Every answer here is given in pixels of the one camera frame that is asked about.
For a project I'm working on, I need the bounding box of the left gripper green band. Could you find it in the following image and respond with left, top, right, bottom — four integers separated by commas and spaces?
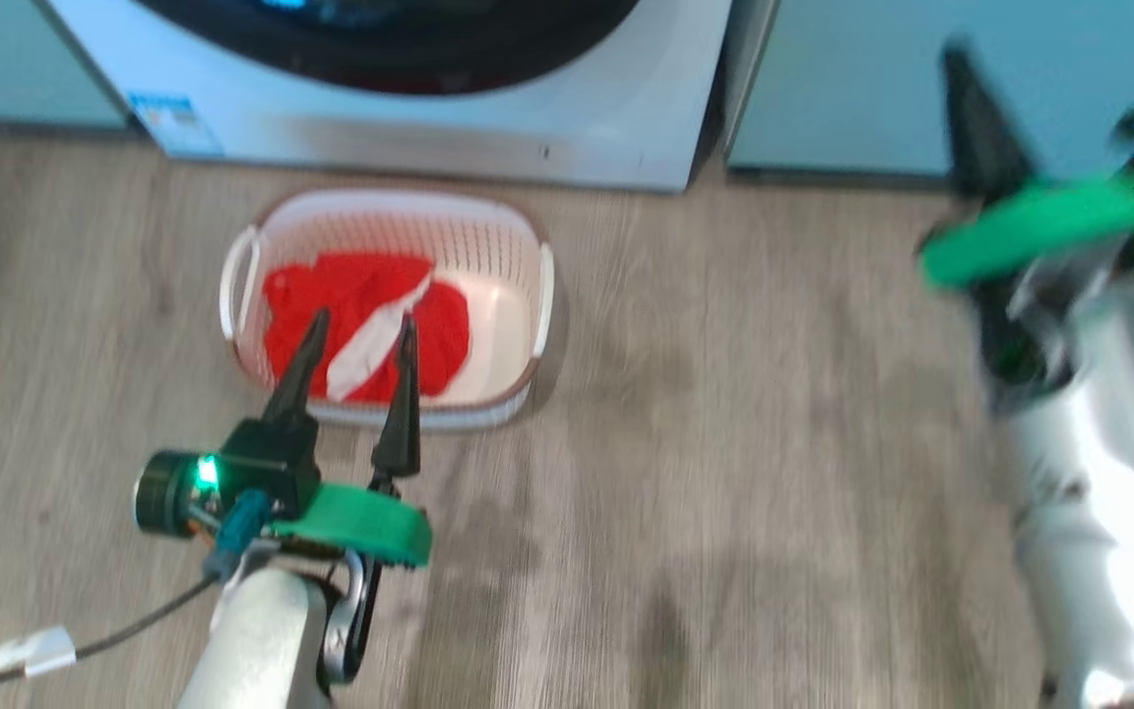
260, 307, 433, 570

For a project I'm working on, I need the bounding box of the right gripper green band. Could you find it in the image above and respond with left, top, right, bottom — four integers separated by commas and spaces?
918, 43, 1134, 290

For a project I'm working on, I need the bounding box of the red garment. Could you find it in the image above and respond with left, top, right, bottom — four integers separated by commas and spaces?
262, 253, 472, 405

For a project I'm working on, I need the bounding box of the white plastic laundry basket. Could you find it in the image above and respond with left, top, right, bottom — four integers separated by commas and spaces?
219, 187, 556, 432

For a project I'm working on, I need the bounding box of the white front-load washing machine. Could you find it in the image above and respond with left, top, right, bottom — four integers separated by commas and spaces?
35, 0, 735, 193

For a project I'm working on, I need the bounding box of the large teal cabinet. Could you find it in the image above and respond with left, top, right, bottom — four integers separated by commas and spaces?
724, 0, 1134, 188

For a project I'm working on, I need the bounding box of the blue energy label sticker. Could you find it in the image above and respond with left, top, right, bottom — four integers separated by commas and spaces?
127, 92, 225, 159

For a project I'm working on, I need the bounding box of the teal left cable connector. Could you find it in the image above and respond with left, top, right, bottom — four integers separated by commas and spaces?
201, 489, 275, 582

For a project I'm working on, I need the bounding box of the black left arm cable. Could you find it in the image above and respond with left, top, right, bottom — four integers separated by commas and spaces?
0, 576, 223, 698

